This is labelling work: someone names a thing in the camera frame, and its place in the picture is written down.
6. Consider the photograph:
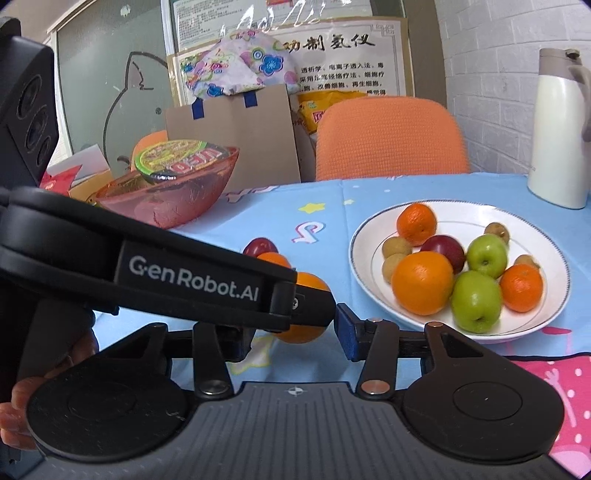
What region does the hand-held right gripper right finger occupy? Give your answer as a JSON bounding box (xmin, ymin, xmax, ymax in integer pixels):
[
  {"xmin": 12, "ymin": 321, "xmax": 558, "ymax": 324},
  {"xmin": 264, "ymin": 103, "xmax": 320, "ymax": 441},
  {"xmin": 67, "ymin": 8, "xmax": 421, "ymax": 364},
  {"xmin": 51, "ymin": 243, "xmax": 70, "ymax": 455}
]
[{"xmin": 336, "ymin": 303, "xmax": 502, "ymax": 401}]

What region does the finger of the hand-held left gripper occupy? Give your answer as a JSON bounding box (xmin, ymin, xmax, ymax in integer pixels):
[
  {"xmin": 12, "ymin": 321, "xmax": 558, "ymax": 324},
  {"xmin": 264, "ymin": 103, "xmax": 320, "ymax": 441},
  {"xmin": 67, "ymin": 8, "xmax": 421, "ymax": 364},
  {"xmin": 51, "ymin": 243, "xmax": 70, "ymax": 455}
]
[{"xmin": 295, "ymin": 282, "xmax": 338, "ymax": 328}]

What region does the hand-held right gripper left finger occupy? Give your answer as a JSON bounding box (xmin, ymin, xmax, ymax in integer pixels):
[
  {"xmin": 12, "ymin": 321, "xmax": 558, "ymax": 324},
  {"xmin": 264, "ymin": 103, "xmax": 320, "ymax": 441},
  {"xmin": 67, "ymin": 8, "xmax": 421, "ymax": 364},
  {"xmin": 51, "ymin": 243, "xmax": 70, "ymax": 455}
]
[{"xmin": 99, "ymin": 322, "xmax": 256, "ymax": 400}]

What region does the large orange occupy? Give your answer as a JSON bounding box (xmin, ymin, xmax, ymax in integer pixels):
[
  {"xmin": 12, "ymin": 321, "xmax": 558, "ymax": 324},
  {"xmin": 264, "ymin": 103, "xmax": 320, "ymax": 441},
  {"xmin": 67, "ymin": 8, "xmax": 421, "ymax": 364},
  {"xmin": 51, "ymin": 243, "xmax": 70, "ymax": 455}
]
[
  {"xmin": 392, "ymin": 250, "xmax": 455, "ymax": 316},
  {"xmin": 276, "ymin": 272, "xmax": 332, "ymax": 345}
]

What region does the mandarin with stem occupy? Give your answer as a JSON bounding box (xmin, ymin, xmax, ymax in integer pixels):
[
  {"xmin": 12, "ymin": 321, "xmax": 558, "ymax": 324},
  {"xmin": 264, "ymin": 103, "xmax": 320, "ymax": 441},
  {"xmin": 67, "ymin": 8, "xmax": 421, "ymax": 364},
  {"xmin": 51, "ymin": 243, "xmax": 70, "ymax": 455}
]
[{"xmin": 396, "ymin": 202, "xmax": 437, "ymax": 246}]

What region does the green apple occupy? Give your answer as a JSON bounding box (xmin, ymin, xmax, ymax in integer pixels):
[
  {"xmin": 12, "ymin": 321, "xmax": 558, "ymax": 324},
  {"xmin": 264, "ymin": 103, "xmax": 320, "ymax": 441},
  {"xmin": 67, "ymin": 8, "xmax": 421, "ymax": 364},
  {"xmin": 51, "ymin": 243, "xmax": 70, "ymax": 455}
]
[
  {"xmin": 450, "ymin": 270, "xmax": 503, "ymax": 334},
  {"xmin": 466, "ymin": 234, "xmax": 509, "ymax": 280}
]

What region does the white plate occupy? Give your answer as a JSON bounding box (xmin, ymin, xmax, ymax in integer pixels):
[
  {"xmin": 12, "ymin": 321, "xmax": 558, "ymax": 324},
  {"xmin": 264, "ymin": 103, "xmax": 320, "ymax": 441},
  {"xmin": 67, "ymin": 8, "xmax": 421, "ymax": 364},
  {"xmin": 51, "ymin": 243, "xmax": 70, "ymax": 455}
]
[{"xmin": 348, "ymin": 200, "xmax": 571, "ymax": 344}]

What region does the person's left hand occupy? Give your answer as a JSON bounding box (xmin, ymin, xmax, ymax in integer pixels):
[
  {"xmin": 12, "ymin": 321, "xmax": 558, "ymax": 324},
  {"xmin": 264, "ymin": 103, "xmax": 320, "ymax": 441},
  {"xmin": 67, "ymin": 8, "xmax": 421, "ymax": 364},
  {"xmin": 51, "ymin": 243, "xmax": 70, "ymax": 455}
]
[{"xmin": 0, "ymin": 329, "xmax": 100, "ymax": 452}]

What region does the small orange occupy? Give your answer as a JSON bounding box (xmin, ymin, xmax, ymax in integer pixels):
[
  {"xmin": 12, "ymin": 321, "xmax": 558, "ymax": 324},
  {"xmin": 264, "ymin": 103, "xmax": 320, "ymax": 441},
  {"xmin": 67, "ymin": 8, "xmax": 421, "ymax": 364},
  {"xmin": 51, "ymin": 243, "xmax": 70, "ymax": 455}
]
[{"xmin": 255, "ymin": 251, "xmax": 293, "ymax": 271}]

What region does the yellow carton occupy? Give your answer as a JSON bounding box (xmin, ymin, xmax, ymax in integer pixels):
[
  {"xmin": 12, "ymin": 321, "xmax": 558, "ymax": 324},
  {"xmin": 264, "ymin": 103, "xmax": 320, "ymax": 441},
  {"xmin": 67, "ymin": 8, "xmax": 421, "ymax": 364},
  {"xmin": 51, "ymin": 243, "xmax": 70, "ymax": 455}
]
[{"xmin": 69, "ymin": 173, "xmax": 114, "ymax": 204}]

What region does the blue printed tablecloth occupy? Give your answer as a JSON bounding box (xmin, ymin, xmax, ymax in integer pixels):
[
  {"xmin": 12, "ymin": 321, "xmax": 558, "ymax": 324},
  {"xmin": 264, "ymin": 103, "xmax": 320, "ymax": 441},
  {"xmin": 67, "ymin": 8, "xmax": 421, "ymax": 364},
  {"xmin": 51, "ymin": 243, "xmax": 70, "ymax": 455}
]
[{"xmin": 88, "ymin": 172, "xmax": 591, "ymax": 467}]

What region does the dark red plum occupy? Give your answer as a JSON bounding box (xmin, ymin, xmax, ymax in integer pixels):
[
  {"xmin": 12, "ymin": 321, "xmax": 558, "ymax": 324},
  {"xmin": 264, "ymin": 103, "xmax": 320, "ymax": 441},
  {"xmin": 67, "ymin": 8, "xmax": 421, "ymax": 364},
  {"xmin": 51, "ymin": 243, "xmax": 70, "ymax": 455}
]
[{"xmin": 243, "ymin": 237, "xmax": 279, "ymax": 258}]

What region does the red cardboard box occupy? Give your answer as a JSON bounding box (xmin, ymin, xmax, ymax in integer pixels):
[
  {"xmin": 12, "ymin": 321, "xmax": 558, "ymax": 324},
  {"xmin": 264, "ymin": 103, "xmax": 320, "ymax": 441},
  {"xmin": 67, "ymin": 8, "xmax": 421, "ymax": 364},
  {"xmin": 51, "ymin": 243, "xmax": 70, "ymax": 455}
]
[{"xmin": 39, "ymin": 164, "xmax": 84, "ymax": 192}]

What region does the pink plastic bowl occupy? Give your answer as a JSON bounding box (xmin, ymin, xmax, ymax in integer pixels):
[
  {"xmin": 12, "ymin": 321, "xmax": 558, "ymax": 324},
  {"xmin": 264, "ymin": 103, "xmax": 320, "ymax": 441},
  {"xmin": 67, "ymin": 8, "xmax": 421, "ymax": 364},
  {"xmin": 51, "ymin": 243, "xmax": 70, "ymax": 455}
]
[{"xmin": 95, "ymin": 146, "xmax": 241, "ymax": 229}]

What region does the orange chair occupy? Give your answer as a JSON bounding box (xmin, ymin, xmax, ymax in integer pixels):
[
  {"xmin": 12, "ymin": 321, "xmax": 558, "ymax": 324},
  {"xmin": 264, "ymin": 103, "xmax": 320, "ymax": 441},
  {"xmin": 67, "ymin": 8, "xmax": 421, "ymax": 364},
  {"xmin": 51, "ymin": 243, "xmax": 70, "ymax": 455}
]
[
  {"xmin": 315, "ymin": 96, "xmax": 471, "ymax": 182},
  {"xmin": 131, "ymin": 130, "xmax": 169, "ymax": 171}
]

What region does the instant noodle cup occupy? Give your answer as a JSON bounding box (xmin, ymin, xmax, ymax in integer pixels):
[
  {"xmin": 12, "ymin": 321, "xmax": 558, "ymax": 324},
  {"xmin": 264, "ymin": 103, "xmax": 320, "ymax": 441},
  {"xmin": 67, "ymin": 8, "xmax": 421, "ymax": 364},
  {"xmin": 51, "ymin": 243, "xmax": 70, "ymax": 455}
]
[{"xmin": 135, "ymin": 140, "xmax": 232, "ymax": 183}]

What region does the brown cardboard bag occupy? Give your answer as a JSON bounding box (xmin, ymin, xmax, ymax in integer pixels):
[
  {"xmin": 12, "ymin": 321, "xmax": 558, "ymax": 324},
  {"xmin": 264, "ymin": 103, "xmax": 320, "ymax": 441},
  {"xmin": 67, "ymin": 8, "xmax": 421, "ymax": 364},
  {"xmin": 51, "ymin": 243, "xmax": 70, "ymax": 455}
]
[{"xmin": 165, "ymin": 84, "xmax": 302, "ymax": 192}]

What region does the yellow plastic bag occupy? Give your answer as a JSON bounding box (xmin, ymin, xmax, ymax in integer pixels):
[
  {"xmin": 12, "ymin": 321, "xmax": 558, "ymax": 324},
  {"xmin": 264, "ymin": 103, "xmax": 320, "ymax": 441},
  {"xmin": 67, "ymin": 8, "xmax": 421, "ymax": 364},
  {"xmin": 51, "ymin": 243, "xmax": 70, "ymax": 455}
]
[{"xmin": 291, "ymin": 90, "xmax": 384, "ymax": 137}]

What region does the white thermos jug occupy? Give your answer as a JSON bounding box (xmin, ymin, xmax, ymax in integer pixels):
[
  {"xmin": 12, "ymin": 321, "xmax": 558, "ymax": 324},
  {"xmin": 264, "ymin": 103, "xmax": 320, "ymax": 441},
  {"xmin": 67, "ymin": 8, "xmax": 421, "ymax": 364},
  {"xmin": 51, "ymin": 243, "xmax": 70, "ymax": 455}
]
[{"xmin": 527, "ymin": 47, "xmax": 591, "ymax": 210}]

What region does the wall poster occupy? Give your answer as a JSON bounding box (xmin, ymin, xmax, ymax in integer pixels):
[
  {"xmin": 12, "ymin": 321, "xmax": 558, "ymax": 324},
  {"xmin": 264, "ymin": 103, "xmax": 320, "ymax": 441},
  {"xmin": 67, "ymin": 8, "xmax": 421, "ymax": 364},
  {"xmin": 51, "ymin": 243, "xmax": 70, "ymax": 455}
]
[{"xmin": 166, "ymin": 17, "xmax": 414, "ymax": 107}]

